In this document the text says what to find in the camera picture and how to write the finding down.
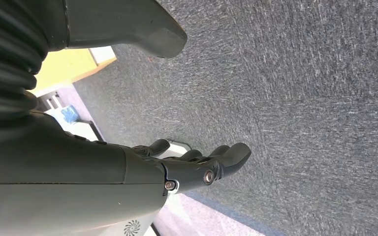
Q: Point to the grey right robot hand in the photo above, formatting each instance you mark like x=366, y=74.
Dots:
x=62, y=182

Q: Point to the blue object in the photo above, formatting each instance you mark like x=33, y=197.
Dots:
x=70, y=114

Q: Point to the white floor stand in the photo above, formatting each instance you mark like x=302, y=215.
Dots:
x=81, y=130

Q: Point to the pale wooden desk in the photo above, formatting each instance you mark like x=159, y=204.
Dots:
x=65, y=65

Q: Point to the grey kiosk stand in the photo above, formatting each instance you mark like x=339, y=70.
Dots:
x=117, y=229

